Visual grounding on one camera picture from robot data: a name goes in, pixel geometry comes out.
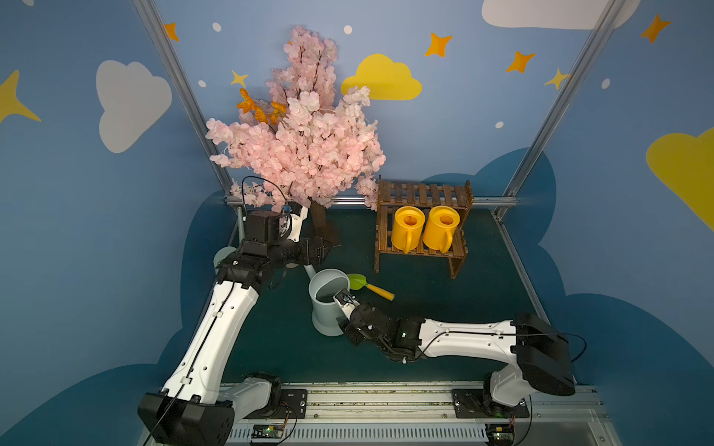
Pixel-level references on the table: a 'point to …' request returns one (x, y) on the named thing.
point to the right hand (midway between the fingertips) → (348, 309)
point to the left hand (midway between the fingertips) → (316, 238)
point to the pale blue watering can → (324, 285)
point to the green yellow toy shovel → (358, 282)
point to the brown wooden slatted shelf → (393, 194)
